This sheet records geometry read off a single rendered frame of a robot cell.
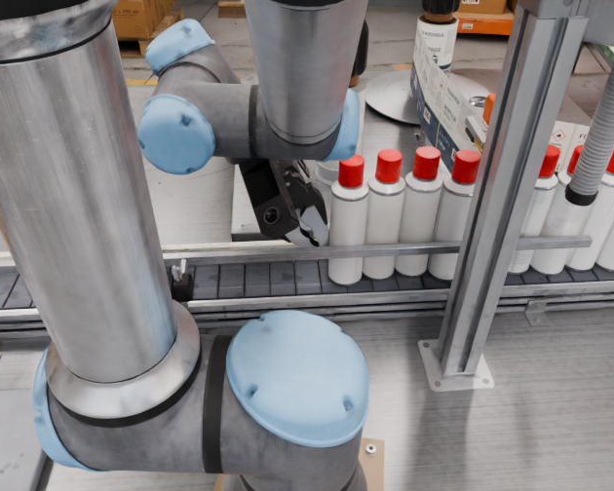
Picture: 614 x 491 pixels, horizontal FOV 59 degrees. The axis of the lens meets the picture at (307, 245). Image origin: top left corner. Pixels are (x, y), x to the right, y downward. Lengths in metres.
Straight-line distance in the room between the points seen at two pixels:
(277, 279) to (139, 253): 0.51
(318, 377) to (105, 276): 0.19
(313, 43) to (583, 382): 0.65
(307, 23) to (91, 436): 0.33
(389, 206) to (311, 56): 0.43
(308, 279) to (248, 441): 0.42
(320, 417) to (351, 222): 0.38
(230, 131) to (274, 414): 0.28
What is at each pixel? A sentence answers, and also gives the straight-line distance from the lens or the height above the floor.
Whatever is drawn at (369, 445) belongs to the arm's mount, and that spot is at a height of 0.88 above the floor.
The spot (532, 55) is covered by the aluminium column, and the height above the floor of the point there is 1.28.
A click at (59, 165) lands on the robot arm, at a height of 1.32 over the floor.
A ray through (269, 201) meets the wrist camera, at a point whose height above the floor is 1.06.
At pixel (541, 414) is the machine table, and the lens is 0.80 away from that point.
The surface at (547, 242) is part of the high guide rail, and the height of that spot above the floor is 0.96.
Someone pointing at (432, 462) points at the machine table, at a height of 0.83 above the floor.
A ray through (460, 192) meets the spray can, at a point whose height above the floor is 1.04.
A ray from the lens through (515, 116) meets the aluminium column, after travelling 0.55.
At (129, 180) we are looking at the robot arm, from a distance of 0.31.
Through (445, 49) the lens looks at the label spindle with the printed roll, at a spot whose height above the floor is 1.02.
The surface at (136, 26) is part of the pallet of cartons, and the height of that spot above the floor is 0.22.
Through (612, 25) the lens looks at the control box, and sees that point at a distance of 0.54.
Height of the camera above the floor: 1.45
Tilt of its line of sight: 40 degrees down
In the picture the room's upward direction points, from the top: straight up
